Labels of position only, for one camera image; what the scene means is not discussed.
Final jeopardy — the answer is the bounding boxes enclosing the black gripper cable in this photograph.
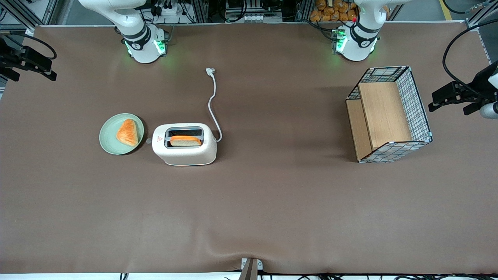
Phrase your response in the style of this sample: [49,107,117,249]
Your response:
[0,34,58,61]
[443,19,498,91]

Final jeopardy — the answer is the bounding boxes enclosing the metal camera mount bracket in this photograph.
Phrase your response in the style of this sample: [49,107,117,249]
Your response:
[240,257,263,280]

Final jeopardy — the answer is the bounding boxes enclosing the toast slice with orange crust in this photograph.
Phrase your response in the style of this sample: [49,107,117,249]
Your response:
[170,135,202,147]

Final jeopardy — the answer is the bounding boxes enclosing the triangular orange pastry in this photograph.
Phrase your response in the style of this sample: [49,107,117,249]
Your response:
[116,119,139,147]

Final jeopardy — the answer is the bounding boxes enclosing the aluminium frame profile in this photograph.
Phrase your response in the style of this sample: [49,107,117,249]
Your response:
[465,0,498,30]
[0,0,59,28]

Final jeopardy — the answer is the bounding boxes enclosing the mint green round plate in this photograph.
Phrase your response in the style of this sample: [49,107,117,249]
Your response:
[99,113,145,155]

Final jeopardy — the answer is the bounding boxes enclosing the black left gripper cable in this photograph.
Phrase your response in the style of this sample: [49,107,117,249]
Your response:
[443,19,498,91]

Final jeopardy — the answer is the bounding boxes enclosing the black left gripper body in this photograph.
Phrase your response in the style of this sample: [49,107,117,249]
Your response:
[453,81,487,102]

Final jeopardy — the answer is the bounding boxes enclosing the wire basket with wooden shelf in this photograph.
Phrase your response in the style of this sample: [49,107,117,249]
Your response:
[345,66,433,164]

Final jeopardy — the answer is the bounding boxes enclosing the white two-slot toaster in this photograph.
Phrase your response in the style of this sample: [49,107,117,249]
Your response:
[152,123,217,166]

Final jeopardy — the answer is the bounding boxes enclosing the orange bread rolls pile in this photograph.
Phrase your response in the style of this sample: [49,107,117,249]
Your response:
[310,0,358,23]

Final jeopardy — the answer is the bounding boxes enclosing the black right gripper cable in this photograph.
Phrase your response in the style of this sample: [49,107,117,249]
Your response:
[0,34,58,61]

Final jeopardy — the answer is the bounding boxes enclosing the white toaster power cable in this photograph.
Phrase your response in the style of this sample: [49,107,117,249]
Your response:
[205,67,223,143]

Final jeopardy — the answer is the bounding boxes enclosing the white power strip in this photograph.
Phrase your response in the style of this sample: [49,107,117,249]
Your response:
[154,3,187,16]

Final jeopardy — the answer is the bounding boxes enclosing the grey socket strip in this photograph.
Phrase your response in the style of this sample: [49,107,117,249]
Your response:
[242,13,283,23]

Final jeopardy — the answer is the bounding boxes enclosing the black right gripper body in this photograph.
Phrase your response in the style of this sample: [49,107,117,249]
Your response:
[0,38,25,70]

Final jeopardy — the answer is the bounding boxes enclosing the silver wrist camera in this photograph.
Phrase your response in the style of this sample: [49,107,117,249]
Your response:
[479,102,498,119]

